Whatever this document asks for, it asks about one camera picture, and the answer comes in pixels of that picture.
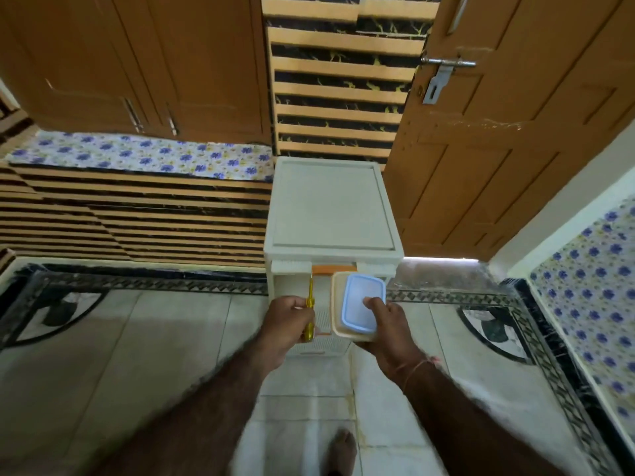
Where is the person's right hand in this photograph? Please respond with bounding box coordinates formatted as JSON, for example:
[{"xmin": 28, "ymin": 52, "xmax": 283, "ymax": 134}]
[{"xmin": 354, "ymin": 296, "xmax": 431, "ymax": 383}]

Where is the person's left hand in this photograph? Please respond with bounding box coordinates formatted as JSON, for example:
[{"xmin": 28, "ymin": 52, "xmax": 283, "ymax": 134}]
[{"xmin": 256, "ymin": 295, "xmax": 318, "ymax": 363}]

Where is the yellow screwdriver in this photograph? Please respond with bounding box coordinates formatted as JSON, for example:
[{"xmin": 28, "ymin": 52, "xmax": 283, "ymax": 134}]
[{"xmin": 303, "ymin": 275, "xmax": 317, "ymax": 343}]

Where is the blue lidded plastic box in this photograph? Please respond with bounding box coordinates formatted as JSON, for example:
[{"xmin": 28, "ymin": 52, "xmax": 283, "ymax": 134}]
[{"xmin": 341, "ymin": 273, "xmax": 387, "ymax": 335}]

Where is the cream plastic container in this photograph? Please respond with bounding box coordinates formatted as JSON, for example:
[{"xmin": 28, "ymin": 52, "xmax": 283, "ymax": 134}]
[{"xmin": 330, "ymin": 271, "xmax": 388, "ymax": 342}]

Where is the person's right forearm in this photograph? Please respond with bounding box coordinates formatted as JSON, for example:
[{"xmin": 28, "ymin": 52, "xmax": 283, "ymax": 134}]
[{"xmin": 397, "ymin": 359, "xmax": 566, "ymax": 476}]

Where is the person's left forearm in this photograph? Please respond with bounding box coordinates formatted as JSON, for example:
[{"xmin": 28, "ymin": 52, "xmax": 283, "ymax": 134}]
[{"xmin": 84, "ymin": 337, "xmax": 298, "ymax": 476}]

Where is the white plastic drawer cabinet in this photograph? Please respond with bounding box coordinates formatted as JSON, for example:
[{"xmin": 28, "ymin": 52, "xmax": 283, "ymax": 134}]
[{"xmin": 263, "ymin": 156, "xmax": 405, "ymax": 358}]

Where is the person's bare foot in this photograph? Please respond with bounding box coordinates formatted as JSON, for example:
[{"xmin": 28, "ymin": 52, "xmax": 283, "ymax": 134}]
[{"xmin": 321, "ymin": 428, "xmax": 359, "ymax": 476}]

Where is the blue floral shelf cloth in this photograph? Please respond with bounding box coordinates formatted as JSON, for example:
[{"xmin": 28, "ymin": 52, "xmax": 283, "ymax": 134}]
[
  {"xmin": 4, "ymin": 131, "xmax": 276, "ymax": 183},
  {"xmin": 527, "ymin": 194, "xmax": 635, "ymax": 444}
]

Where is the metal door latch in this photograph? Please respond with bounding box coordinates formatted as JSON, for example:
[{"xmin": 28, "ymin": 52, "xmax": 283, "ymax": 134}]
[{"xmin": 420, "ymin": 54, "xmax": 477, "ymax": 105}]

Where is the brown wooden cupboard door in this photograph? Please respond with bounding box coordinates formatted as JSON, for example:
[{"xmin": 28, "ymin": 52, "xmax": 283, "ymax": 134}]
[
  {"xmin": 110, "ymin": 0, "xmax": 273, "ymax": 145},
  {"xmin": 0, "ymin": 0, "xmax": 167, "ymax": 138}
]

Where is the red thread bracelet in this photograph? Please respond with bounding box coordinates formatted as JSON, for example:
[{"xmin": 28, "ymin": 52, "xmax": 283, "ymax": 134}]
[{"xmin": 401, "ymin": 357, "xmax": 442, "ymax": 394}]

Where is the metal door handle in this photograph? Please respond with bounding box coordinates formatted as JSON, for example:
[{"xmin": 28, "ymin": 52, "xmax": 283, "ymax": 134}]
[{"xmin": 446, "ymin": 0, "xmax": 470, "ymax": 35}]

